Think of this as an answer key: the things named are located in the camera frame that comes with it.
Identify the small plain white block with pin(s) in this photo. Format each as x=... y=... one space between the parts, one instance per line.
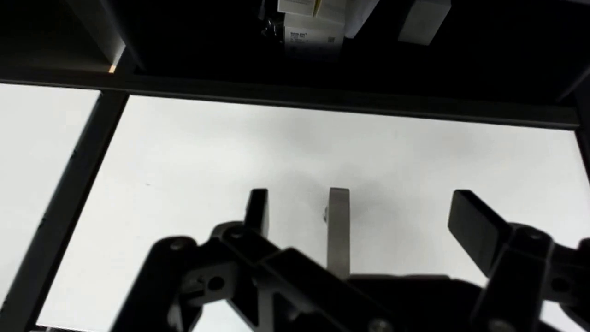
x=424 y=19

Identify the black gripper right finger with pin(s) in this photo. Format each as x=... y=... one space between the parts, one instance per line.
x=480 y=224

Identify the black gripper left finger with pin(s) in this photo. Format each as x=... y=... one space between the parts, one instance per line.
x=257 y=213

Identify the white labelled box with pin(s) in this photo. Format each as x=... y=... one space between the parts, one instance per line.
x=319 y=19

